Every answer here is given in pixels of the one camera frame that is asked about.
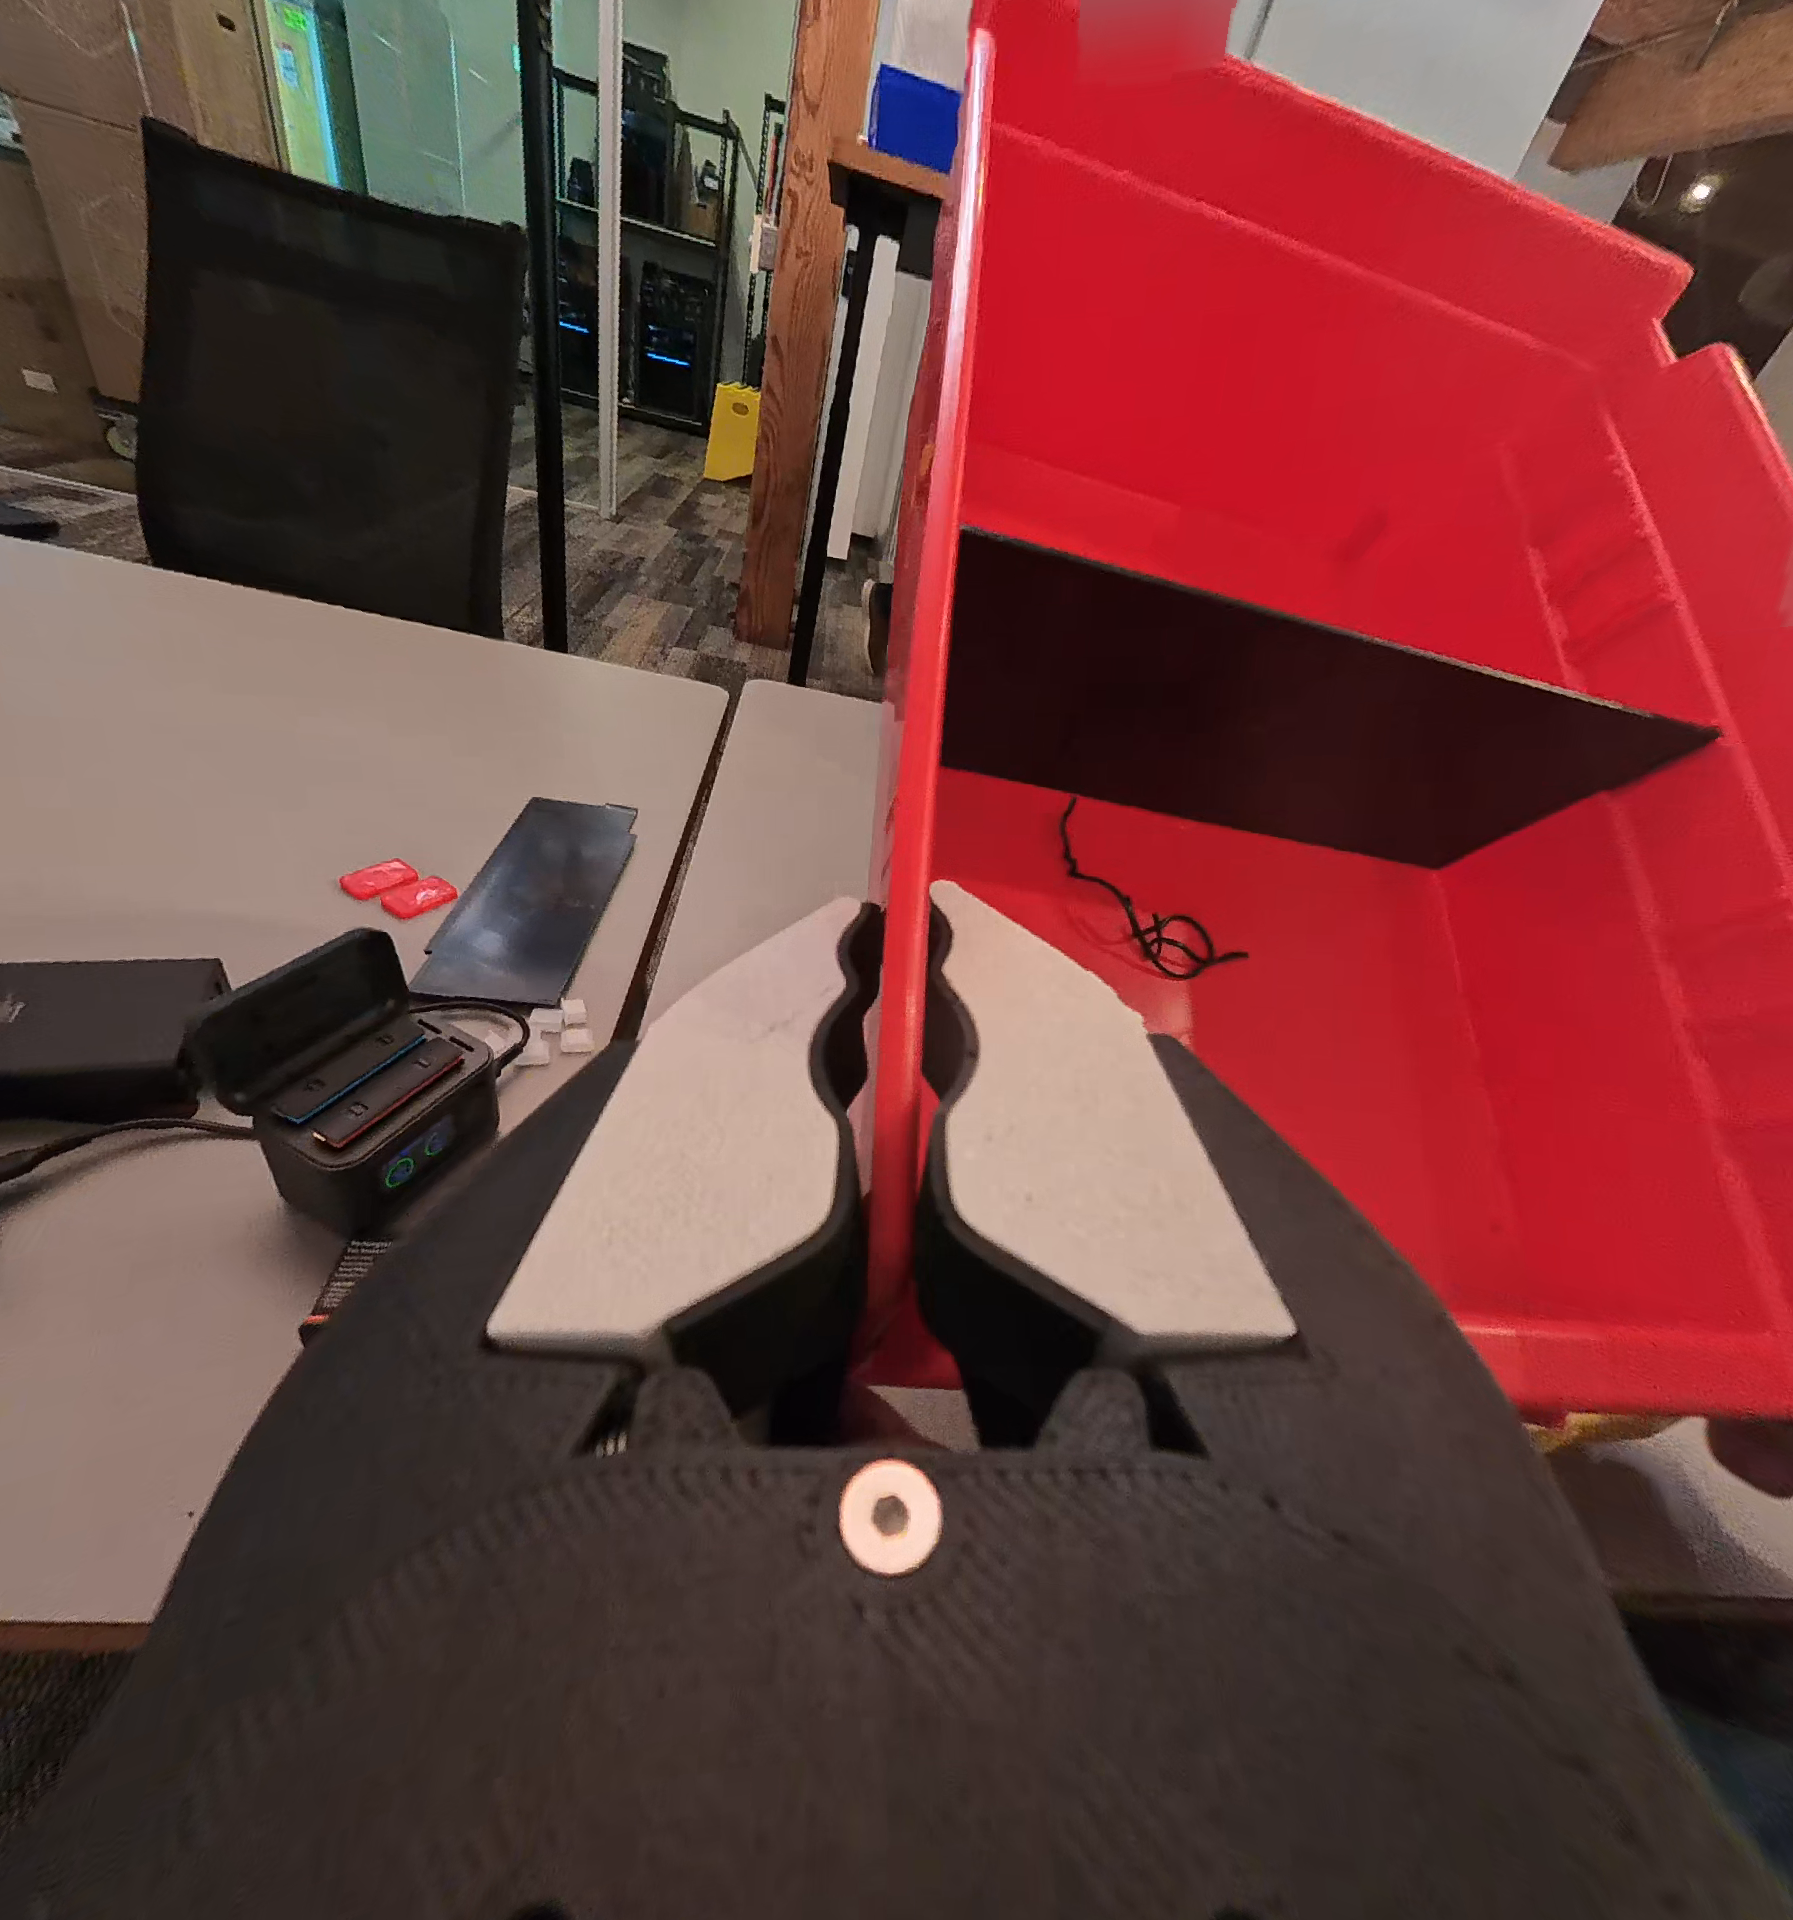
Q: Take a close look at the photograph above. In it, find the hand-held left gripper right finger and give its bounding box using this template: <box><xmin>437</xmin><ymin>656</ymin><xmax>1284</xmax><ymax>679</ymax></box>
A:
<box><xmin>915</xmin><ymin>879</ymin><xmax>1303</xmax><ymax>1370</ymax></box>

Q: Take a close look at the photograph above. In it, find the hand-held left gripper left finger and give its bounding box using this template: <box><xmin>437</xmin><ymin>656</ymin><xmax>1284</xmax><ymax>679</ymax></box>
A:
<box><xmin>483</xmin><ymin>896</ymin><xmax>887</xmax><ymax>1364</ymax></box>

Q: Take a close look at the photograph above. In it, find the red plastic bin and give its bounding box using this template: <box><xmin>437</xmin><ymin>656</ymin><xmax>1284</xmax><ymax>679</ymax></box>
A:
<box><xmin>859</xmin><ymin>0</ymin><xmax>1793</xmax><ymax>1427</ymax></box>

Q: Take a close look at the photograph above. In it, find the dark glossy plate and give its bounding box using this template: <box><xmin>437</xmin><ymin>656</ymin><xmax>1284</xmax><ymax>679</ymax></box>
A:
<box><xmin>413</xmin><ymin>796</ymin><xmax>641</xmax><ymax>1012</ymax></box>

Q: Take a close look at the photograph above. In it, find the black battery charger case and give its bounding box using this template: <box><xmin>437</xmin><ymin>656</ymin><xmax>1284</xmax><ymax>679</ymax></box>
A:
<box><xmin>181</xmin><ymin>928</ymin><xmax>505</xmax><ymax>1240</ymax></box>

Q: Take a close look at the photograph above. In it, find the dark bin divider plate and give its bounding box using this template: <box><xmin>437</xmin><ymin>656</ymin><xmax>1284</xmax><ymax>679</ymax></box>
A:
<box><xmin>938</xmin><ymin>527</ymin><xmax>1723</xmax><ymax>867</ymax></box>

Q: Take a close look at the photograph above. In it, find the black flat box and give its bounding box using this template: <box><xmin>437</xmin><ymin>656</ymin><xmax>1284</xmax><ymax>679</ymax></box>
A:
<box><xmin>0</xmin><ymin>961</ymin><xmax>232</xmax><ymax>1130</ymax></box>

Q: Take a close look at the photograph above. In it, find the black pole stand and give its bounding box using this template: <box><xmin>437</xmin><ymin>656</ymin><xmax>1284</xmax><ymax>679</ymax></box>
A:
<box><xmin>517</xmin><ymin>0</ymin><xmax>572</xmax><ymax>654</ymax></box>

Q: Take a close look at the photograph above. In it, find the black equipment rack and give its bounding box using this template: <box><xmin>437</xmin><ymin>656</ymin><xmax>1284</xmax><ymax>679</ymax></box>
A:
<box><xmin>559</xmin><ymin>47</ymin><xmax>739</xmax><ymax>437</ymax></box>

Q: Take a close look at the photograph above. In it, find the blue plastic bin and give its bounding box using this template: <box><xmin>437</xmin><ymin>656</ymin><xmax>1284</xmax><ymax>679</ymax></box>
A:
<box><xmin>866</xmin><ymin>65</ymin><xmax>966</xmax><ymax>175</ymax></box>

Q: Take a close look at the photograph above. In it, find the cardboard boxes stack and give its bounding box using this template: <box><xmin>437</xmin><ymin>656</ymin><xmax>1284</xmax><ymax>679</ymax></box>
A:
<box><xmin>0</xmin><ymin>0</ymin><xmax>286</xmax><ymax>459</ymax></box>

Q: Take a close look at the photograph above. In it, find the thin black cable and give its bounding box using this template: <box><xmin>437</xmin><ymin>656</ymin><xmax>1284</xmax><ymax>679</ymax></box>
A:
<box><xmin>1061</xmin><ymin>796</ymin><xmax>1252</xmax><ymax>984</ymax></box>

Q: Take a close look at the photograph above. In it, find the black charger cable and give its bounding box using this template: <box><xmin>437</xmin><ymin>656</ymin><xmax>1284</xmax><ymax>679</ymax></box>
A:
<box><xmin>0</xmin><ymin>1113</ymin><xmax>260</xmax><ymax>1262</ymax></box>

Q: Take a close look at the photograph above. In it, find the wooden post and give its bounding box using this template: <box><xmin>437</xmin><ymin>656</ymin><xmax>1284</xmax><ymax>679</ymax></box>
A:
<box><xmin>736</xmin><ymin>0</ymin><xmax>884</xmax><ymax>651</ymax></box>

